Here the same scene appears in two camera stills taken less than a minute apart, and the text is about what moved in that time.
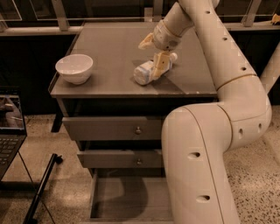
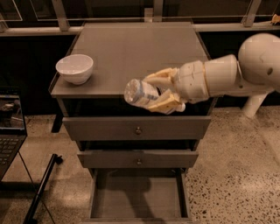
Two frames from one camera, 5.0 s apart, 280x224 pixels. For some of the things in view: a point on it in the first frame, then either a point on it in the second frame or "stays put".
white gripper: x=164 y=38 to x=191 y=80
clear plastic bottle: x=143 y=73 to x=137 y=92
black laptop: x=12 y=132 stays put
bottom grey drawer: x=129 y=196 stays put
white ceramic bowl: x=76 y=68 stays put
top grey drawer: x=112 y=129 stays put
